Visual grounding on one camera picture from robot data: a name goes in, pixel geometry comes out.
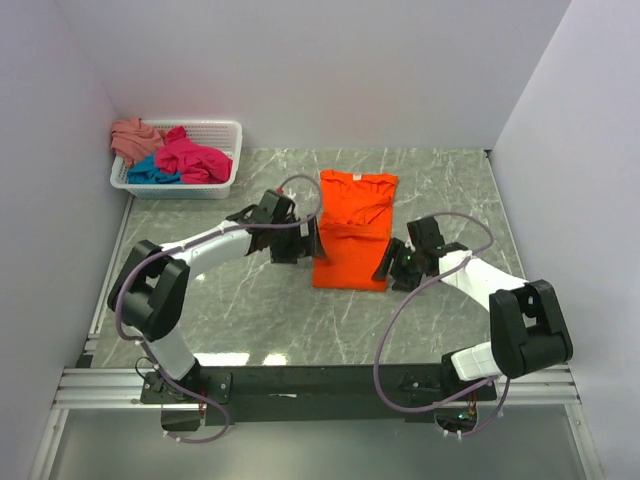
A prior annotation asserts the blue t shirt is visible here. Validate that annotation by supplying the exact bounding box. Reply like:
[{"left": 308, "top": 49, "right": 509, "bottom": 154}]
[{"left": 127, "top": 154, "right": 182, "bottom": 185}]

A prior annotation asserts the salmon pink t shirt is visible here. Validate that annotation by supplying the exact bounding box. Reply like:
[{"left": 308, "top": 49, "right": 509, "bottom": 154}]
[{"left": 111, "top": 117, "right": 165, "bottom": 168}]

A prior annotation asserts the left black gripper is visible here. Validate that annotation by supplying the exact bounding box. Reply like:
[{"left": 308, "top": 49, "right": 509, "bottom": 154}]
[{"left": 270, "top": 214, "right": 326, "bottom": 265}]

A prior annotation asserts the magenta t shirt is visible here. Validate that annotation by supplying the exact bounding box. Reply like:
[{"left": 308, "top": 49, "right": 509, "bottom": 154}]
[{"left": 154, "top": 126, "right": 233, "bottom": 184}]

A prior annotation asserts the black base beam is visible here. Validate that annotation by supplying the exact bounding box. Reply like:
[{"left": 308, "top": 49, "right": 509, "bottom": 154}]
[{"left": 139, "top": 363, "right": 499, "bottom": 431}]

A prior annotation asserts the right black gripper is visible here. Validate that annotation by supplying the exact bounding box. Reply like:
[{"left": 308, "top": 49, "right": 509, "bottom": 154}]
[{"left": 372, "top": 236, "right": 424, "bottom": 293}]

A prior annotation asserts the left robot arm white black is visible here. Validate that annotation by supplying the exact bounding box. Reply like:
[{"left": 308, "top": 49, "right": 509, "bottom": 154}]
[{"left": 108, "top": 189, "right": 325, "bottom": 402}]

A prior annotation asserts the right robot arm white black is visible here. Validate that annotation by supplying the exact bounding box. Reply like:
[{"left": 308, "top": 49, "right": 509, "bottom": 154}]
[{"left": 372, "top": 215, "right": 574, "bottom": 399}]

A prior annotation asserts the orange t shirt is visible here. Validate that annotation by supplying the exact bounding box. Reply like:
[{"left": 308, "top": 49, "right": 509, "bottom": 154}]
[{"left": 312, "top": 170, "right": 399, "bottom": 292}]

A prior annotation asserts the aluminium frame rail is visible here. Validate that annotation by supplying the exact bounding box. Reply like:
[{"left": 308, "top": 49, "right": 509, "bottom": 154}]
[{"left": 29, "top": 194, "right": 151, "bottom": 480}]

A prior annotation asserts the white plastic laundry basket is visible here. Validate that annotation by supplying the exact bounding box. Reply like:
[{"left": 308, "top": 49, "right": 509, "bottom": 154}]
[{"left": 110, "top": 119, "right": 243, "bottom": 200}]

